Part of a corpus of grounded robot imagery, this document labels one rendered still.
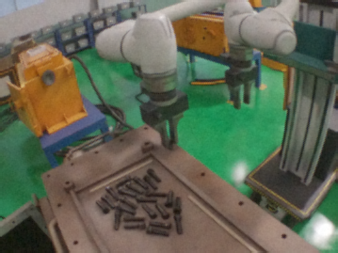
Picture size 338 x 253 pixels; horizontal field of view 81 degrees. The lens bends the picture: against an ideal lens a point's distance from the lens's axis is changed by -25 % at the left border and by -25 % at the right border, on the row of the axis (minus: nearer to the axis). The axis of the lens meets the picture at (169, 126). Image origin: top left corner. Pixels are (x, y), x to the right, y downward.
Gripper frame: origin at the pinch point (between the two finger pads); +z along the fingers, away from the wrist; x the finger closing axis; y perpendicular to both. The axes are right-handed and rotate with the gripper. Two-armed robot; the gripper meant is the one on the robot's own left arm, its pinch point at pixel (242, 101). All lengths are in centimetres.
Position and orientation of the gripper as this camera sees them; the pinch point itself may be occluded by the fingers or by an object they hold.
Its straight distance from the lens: 94.0
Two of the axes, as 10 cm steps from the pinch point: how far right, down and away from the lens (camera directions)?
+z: 1.2, 8.2, 5.6
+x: 8.3, -3.9, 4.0
